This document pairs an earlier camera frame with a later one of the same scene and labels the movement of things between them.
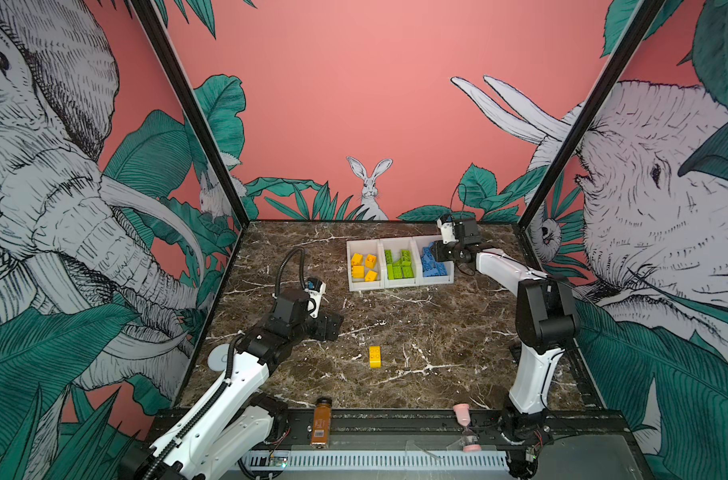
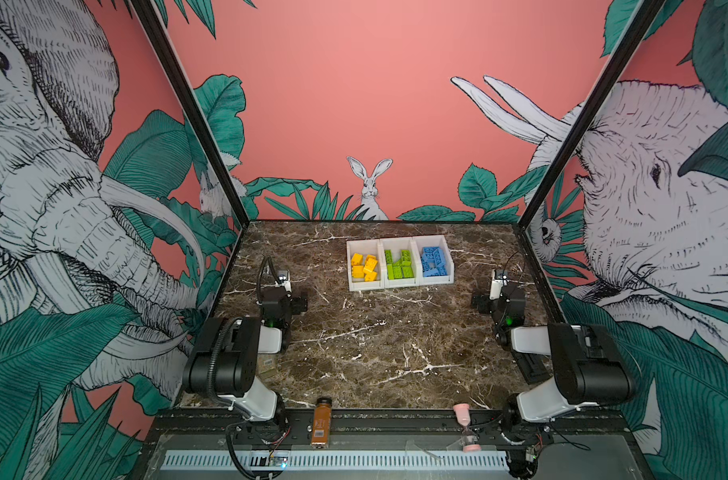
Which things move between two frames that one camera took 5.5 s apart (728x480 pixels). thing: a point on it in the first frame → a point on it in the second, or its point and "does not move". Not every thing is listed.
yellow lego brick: (375, 356) → (370, 264)
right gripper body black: (451, 252) → (487, 303)
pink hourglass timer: (470, 440) does not move
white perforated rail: (374, 460) does not move
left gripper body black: (318, 328) → (296, 303)
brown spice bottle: (321, 421) does not move
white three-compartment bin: (396, 262) does not move
